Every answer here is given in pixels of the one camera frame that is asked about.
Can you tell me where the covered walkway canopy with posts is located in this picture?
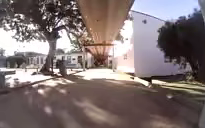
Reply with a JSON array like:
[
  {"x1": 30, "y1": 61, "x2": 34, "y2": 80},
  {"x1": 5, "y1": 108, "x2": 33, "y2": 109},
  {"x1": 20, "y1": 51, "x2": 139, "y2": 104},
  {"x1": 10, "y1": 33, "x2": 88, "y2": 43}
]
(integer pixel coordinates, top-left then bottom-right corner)
[{"x1": 75, "y1": 0, "x2": 136, "y2": 68}]

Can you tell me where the dark leafy tree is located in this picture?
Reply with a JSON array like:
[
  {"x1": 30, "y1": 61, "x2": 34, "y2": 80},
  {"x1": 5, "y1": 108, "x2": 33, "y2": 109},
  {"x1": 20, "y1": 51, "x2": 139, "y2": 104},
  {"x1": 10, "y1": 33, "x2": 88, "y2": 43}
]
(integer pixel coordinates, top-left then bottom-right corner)
[{"x1": 156, "y1": 8, "x2": 205, "y2": 84}]

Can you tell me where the low pale building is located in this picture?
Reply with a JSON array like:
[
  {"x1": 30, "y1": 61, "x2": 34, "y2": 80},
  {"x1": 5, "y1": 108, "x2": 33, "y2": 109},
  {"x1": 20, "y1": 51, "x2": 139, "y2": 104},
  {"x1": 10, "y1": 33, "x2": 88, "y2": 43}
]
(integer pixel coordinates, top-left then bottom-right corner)
[{"x1": 6, "y1": 50, "x2": 94, "y2": 70}]

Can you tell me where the large tree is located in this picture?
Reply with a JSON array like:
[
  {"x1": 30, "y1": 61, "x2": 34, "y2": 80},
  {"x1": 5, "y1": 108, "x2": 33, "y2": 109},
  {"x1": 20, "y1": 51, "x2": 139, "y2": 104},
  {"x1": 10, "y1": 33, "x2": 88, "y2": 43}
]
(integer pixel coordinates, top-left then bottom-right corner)
[{"x1": 0, "y1": 0, "x2": 91, "y2": 74}]

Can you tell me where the grey concrete path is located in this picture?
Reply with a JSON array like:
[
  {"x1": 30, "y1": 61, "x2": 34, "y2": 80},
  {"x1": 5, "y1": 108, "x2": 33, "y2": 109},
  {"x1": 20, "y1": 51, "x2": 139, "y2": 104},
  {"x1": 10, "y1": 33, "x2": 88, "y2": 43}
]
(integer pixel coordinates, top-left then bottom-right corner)
[{"x1": 0, "y1": 68, "x2": 205, "y2": 128}]

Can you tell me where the grass strip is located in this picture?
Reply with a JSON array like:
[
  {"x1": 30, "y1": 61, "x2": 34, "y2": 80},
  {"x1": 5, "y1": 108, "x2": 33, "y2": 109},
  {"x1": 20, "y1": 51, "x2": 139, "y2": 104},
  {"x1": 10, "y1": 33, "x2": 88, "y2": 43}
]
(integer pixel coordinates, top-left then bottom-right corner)
[{"x1": 149, "y1": 78, "x2": 205, "y2": 101}]

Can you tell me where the white building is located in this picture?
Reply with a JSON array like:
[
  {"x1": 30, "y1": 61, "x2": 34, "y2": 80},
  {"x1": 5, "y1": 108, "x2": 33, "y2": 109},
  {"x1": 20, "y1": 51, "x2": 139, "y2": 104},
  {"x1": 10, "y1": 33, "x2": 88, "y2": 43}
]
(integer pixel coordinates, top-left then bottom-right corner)
[{"x1": 115, "y1": 9, "x2": 193, "y2": 79}]

